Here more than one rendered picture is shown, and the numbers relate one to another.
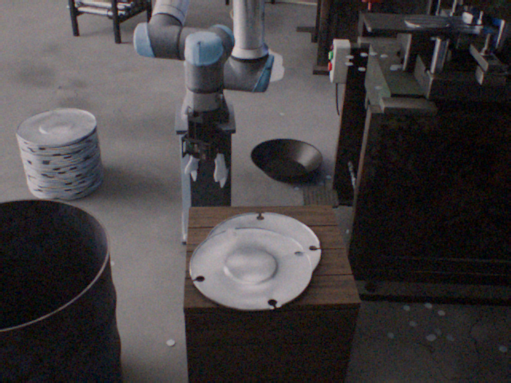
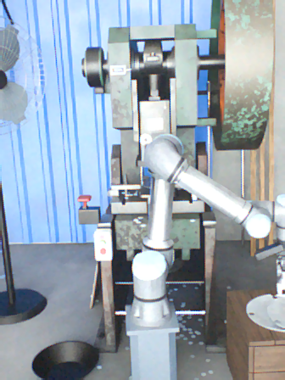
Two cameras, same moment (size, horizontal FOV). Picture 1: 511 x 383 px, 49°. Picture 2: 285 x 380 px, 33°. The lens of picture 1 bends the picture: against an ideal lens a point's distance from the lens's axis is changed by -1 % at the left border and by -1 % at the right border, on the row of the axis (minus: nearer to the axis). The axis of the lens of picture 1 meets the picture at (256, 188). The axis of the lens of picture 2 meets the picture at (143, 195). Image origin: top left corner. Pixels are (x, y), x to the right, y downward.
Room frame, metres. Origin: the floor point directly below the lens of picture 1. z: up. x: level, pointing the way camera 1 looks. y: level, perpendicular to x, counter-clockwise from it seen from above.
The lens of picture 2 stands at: (1.51, 1.74, 1.35)
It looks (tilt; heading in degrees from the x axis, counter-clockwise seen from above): 16 degrees down; 274
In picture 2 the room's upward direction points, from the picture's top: 2 degrees counter-clockwise
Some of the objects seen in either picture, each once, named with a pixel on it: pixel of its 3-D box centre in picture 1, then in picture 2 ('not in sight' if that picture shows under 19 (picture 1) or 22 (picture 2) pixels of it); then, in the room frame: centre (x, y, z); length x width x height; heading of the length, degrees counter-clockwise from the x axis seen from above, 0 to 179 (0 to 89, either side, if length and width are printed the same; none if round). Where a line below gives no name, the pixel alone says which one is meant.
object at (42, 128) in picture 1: (57, 126); not in sight; (1.87, 0.77, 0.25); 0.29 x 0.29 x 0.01
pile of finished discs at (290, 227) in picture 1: (263, 247); (283, 311); (1.08, -0.02, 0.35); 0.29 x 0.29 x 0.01
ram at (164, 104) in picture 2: not in sight; (155, 128); (1.59, -0.55, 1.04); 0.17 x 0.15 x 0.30; 90
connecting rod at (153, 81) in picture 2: not in sight; (153, 77); (1.59, -0.59, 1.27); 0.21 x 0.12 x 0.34; 90
